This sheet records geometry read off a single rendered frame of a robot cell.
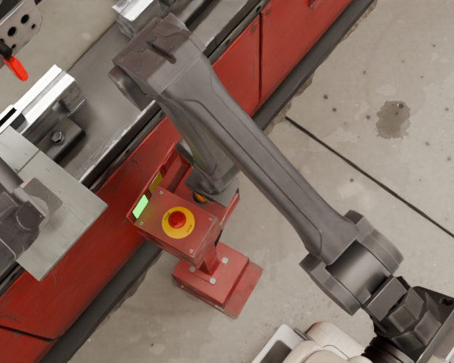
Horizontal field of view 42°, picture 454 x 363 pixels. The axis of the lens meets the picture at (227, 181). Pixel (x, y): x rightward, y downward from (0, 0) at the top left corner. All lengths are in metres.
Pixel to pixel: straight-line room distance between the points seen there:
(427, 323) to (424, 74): 1.69
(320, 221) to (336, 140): 1.50
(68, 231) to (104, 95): 0.37
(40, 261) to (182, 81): 0.55
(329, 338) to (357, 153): 0.76
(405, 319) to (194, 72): 0.41
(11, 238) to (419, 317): 0.54
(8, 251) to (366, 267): 0.46
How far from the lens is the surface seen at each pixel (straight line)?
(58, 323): 1.75
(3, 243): 0.81
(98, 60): 1.39
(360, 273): 0.77
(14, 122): 1.24
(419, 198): 2.21
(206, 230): 1.29
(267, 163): 0.70
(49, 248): 1.11
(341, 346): 1.76
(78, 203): 1.12
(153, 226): 1.31
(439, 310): 0.86
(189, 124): 0.85
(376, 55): 2.43
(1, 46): 1.01
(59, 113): 1.34
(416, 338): 0.83
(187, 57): 0.66
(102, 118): 1.32
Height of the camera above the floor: 2.02
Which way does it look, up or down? 70 degrees down
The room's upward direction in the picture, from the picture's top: 8 degrees counter-clockwise
